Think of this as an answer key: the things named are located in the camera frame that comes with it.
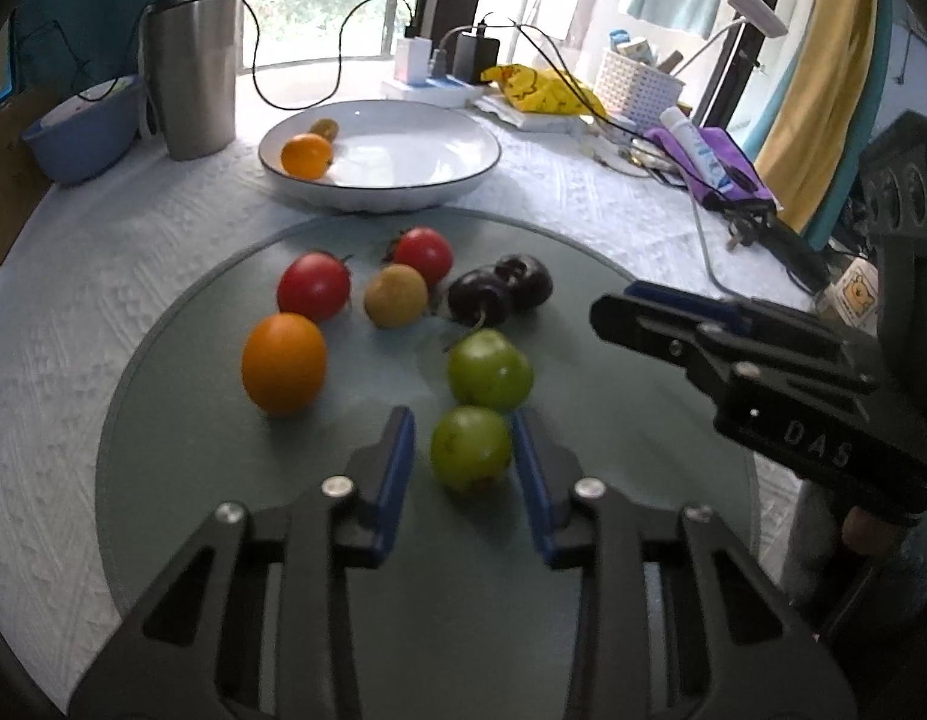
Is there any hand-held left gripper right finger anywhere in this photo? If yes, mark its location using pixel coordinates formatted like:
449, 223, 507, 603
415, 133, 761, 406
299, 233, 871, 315
508, 409, 858, 720

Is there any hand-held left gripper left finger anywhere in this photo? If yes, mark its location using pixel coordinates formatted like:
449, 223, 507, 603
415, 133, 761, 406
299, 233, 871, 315
69, 406, 418, 720

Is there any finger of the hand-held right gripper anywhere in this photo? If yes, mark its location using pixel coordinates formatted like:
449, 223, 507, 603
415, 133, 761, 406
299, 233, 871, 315
590, 294, 878, 395
624, 280, 847, 359

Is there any green apple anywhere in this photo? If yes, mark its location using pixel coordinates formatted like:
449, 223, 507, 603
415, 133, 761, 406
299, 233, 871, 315
431, 406, 514, 492
446, 328, 534, 412

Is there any oblong orange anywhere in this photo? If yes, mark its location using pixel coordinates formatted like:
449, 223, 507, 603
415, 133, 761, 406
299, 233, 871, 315
242, 313, 329, 416

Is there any tan round fruit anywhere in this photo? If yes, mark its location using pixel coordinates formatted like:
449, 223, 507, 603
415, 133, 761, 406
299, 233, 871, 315
364, 264, 429, 329

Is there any red tomato with green stem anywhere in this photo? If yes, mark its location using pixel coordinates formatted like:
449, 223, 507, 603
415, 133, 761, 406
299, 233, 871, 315
386, 227, 454, 286

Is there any white plate with dark rim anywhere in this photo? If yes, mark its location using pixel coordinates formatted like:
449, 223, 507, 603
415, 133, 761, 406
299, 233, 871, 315
258, 99, 502, 212

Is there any person's right hand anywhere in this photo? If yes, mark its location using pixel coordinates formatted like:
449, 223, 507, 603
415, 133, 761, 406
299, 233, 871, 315
842, 504, 913, 557

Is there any cardboard box with bear print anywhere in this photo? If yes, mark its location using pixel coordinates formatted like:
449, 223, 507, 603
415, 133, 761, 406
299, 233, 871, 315
815, 255, 884, 331

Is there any dark purple plum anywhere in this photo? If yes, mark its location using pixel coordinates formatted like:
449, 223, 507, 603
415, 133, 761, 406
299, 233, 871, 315
494, 255, 554, 311
448, 270, 513, 327

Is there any white tube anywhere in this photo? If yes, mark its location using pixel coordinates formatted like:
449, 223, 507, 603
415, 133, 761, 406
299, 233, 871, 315
660, 106, 734, 192

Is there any purple cloth pouch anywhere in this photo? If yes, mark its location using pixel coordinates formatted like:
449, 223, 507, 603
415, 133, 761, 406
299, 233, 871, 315
643, 126, 779, 211

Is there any round grey-green table mat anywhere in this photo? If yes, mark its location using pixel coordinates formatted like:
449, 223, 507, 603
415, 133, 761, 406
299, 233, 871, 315
95, 208, 757, 720

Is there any white woven basket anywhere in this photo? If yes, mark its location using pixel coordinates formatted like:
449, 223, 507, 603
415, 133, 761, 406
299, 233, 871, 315
594, 45, 685, 128

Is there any white plastic packet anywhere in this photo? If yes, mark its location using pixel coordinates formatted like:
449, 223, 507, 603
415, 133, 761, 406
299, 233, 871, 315
474, 94, 588, 134

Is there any yellow curtain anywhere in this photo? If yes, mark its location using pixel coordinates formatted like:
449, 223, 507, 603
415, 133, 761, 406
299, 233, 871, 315
755, 0, 880, 233

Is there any yellow duck bag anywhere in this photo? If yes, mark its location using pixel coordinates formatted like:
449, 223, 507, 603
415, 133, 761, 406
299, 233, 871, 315
482, 64, 607, 117

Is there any white desk lamp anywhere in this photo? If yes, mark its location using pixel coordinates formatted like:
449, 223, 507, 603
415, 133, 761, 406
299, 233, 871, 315
688, 0, 788, 76

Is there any black charger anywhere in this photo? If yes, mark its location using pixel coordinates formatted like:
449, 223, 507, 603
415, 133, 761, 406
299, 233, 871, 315
455, 31, 502, 85

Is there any yellow-orange round citrus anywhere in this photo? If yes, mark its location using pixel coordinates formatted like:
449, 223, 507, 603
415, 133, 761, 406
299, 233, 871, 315
281, 133, 334, 181

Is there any white power strip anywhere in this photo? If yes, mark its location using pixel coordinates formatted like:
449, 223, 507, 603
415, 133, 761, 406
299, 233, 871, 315
380, 75, 487, 107

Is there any white textured tablecloth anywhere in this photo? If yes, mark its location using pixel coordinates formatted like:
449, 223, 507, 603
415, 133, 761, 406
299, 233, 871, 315
0, 67, 832, 616

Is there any white charger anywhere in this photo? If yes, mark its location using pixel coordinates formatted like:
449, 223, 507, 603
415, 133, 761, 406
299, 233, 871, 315
394, 36, 434, 83

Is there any stainless steel tumbler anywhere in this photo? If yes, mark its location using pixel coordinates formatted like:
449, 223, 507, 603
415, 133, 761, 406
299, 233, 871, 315
140, 0, 243, 161

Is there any blue plastic bowl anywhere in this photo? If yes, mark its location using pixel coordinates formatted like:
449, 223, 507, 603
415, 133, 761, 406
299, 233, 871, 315
20, 75, 145, 185

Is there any balcony railing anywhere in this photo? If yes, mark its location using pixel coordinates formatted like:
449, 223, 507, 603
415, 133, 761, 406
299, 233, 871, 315
185, 0, 565, 76

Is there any teal curtain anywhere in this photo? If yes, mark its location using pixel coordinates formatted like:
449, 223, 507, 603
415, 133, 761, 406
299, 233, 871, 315
13, 0, 193, 91

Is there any black charger cable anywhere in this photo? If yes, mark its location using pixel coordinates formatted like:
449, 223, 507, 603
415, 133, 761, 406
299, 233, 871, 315
478, 13, 644, 158

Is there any long black cable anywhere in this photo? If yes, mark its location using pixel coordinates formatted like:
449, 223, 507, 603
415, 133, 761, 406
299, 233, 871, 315
242, 0, 418, 110

